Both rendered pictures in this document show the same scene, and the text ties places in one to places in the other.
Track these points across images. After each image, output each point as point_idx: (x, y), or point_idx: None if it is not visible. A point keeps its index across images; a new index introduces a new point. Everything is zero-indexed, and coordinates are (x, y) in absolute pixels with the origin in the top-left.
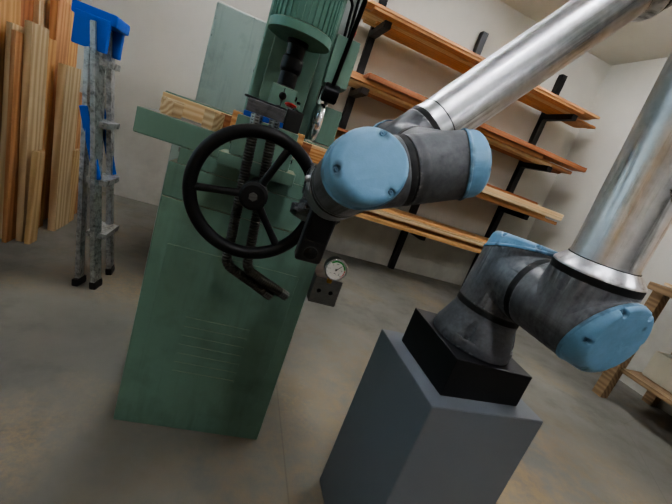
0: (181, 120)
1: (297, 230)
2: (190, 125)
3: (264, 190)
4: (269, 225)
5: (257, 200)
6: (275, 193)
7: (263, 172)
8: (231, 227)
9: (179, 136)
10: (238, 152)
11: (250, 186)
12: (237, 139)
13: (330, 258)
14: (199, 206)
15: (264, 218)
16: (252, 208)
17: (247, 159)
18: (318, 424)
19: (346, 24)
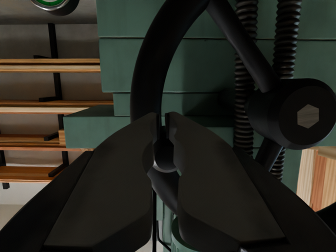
0: (332, 146)
1: (167, 57)
2: (322, 144)
3: (280, 139)
4: (241, 48)
5: (295, 110)
6: (198, 92)
7: (249, 141)
8: (297, 15)
9: (335, 127)
10: (287, 153)
11: (317, 139)
12: (291, 171)
13: (71, 7)
14: (303, 38)
15: (259, 64)
16: (305, 85)
17: (279, 153)
18: None
19: (158, 226)
